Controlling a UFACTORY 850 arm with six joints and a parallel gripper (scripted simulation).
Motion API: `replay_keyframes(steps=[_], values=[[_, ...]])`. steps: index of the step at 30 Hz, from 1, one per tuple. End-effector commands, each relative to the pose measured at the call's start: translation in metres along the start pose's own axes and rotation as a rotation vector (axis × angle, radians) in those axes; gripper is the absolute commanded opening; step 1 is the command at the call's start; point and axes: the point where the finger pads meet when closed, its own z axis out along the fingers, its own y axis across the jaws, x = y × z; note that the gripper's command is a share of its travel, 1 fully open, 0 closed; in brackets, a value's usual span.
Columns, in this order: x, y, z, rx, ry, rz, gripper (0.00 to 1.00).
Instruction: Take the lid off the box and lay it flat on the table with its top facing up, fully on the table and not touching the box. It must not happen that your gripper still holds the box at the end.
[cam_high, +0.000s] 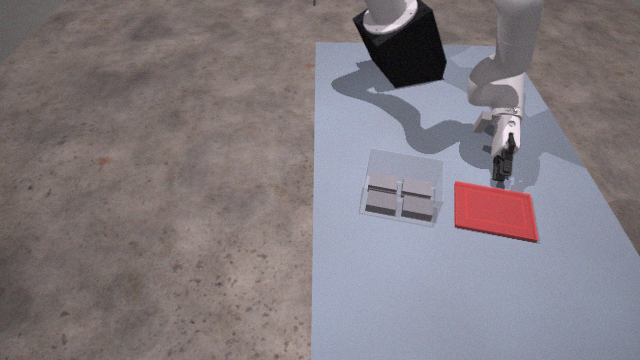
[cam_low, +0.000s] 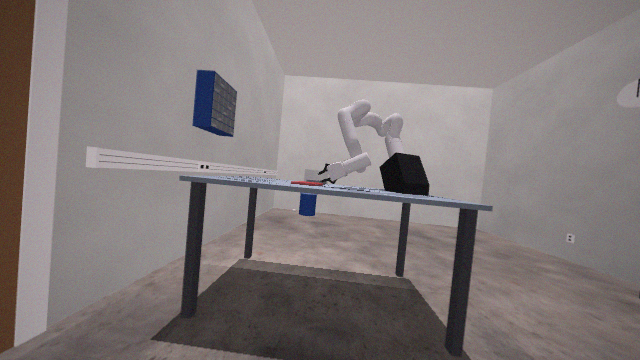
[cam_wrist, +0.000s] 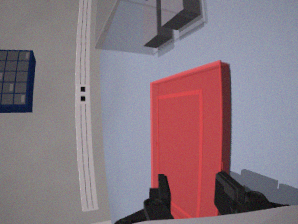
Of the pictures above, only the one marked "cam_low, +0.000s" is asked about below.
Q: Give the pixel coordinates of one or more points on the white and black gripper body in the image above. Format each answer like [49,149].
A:
[336,171]

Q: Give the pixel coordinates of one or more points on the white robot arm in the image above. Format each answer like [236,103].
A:
[357,115]

